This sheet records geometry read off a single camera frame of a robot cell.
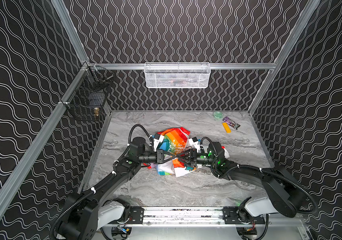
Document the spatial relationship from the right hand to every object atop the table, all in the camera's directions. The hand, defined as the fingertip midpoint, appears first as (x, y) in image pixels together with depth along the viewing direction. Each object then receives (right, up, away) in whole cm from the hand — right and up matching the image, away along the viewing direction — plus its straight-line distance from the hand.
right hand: (177, 158), depth 75 cm
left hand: (0, +1, -4) cm, 5 cm away
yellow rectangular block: (+37, +15, +35) cm, 53 cm away
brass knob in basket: (-45, +24, +7) cm, 52 cm away
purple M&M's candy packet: (+42, +19, +38) cm, 59 cm away
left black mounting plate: (-21, -28, -1) cm, 35 cm away
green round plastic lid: (+33, +26, +42) cm, 60 cm away
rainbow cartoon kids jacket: (-2, +7, +21) cm, 22 cm away
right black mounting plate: (+26, -28, -1) cm, 38 cm away
